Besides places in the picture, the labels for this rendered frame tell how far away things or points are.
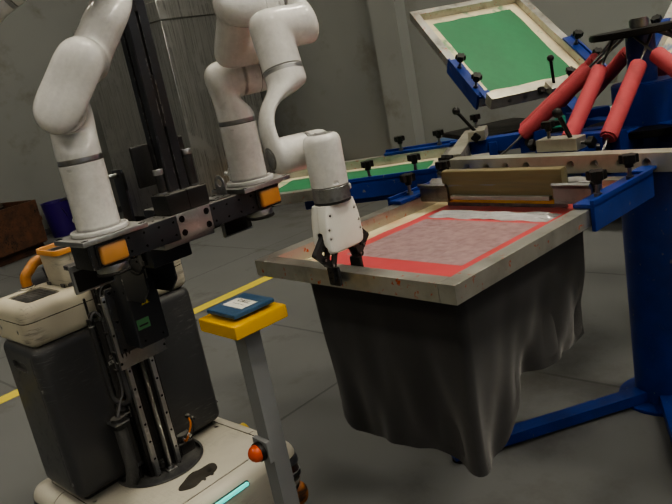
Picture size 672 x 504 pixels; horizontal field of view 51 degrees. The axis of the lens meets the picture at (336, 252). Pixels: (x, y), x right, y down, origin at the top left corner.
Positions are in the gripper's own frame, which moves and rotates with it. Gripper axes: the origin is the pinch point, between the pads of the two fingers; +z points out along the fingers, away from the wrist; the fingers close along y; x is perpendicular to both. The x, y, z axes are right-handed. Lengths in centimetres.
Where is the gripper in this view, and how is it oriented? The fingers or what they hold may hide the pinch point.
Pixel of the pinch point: (346, 271)
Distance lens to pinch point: 143.4
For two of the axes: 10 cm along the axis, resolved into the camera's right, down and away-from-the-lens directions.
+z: 1.8, 9.5, 2.6
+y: -7.1, 3.1, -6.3
